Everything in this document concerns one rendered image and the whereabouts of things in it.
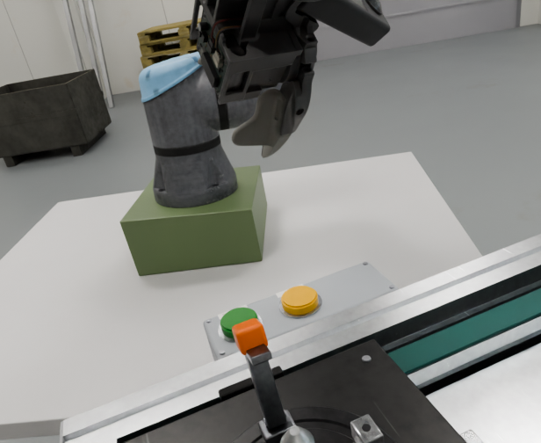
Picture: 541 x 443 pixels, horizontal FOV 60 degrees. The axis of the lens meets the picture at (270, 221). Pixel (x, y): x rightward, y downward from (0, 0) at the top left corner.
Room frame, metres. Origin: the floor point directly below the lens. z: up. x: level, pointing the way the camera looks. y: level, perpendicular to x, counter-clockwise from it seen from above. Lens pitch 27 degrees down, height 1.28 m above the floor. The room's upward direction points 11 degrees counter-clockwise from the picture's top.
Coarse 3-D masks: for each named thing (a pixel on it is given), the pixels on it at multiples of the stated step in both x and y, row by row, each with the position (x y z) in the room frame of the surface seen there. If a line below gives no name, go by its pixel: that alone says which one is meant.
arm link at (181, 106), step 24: (144, 72) 0.77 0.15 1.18; (168, 72) 0.75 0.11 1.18; (192, 72) 0.75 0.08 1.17; (144, 96) 0.77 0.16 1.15; (168, 96) 0.74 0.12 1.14; (192, 96) 0.75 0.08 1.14; (216, 96) 0.75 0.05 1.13; (168, 120) 0.74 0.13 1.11; (192, 120) 0.75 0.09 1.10; (216, 120) 0.76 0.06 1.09; (168, 144) 0.75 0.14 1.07; (192, 144) 0.74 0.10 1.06
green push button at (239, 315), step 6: (228, 312) 0.41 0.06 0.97; (234, 312) 0.40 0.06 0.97; (240, 312) 0.40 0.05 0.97; (246, 312) 0.40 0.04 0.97; (252, 312) 0.40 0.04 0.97; (222, 318) 0.40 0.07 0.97; (228, 318) 0.40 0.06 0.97; (234, 318) 0.39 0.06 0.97; (240, 318) 0.39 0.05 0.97; (246, 318) 0.39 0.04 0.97; (222, 324) 0.39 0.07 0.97; (228, 324) 0.39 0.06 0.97; (234, 324) 0.38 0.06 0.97; (222, 330) 0.38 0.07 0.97; (228, 330) 0.38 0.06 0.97; (228, 336) 0.38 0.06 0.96
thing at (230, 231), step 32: (256, 192) 0.77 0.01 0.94; (128, 224) 0.70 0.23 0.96; (160, 224) 0.69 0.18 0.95; (192, 224) 0.69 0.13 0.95; (224, 224) 0.68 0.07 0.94; (256, 224) 0.70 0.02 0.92; (160, 256) 0.70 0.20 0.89; (192, 256) 0.69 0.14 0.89; (224, 256) 0.68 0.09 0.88; (256, 256) 0.68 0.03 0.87
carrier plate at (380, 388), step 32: (352, 352) 0.32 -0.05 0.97; (384, 352) 0.31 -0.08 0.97; (288, 384) 0.29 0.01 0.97; (320, 384) 0.29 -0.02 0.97; (352, 384) 0.28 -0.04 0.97; (384, 384) 0.27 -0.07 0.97; (192, 416) 0.28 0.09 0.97; (224, 416) 0.27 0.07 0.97; (256, 416) 0.27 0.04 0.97; (384, 416) 0.24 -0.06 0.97; (416, 416) 0.24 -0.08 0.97
